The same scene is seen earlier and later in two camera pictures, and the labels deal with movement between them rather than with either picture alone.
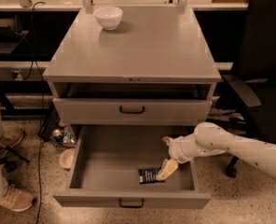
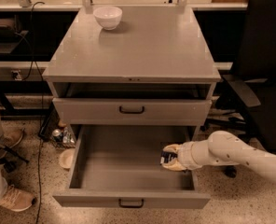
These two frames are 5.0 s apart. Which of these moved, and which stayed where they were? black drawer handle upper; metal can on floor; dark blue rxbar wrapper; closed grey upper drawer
Moved: dark blue rxbar wrapper
Stayed: closed grey upper drawer; metal can on floor; black drawer handle upper
